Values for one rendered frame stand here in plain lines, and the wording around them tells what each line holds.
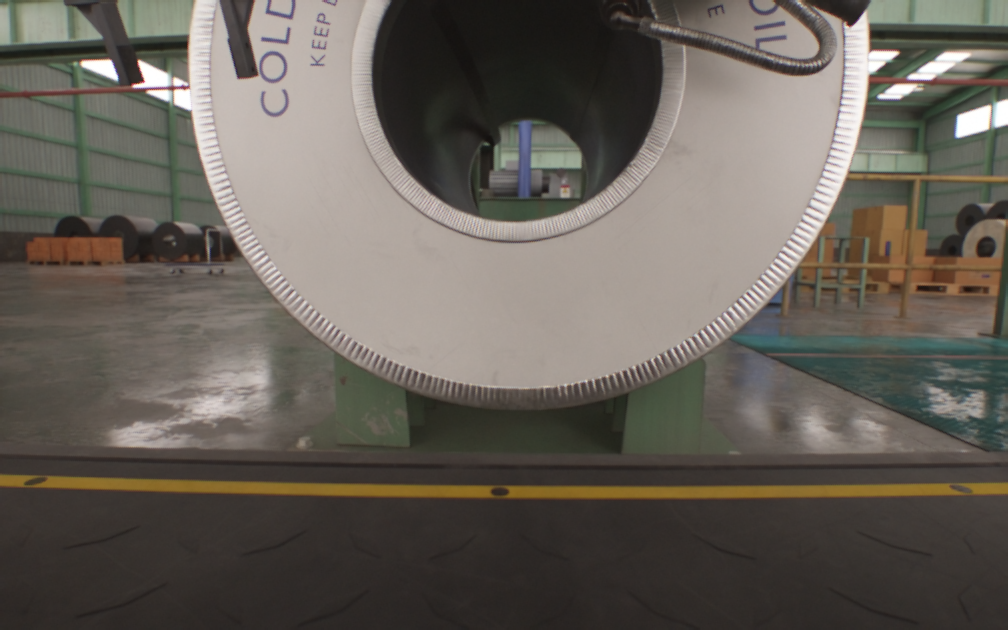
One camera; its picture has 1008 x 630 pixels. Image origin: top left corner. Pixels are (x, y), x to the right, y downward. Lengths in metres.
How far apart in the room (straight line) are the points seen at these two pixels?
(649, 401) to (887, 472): 0.84
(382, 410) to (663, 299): 0.66
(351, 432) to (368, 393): 0.10
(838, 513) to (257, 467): 0.29
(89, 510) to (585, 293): 0.76
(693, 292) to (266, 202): 0.78
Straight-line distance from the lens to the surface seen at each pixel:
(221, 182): 1.07
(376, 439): 1.22
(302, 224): 0.99
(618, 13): 0.76
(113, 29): 0.72
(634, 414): 1.16
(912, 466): 0.37
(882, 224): 10.50
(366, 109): 0.97
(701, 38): 0.75
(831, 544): 0.26
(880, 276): 8.83
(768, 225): 0.98
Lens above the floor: 0.47
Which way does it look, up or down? 7 degrees down
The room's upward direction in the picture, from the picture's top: 1 degrees clockwise
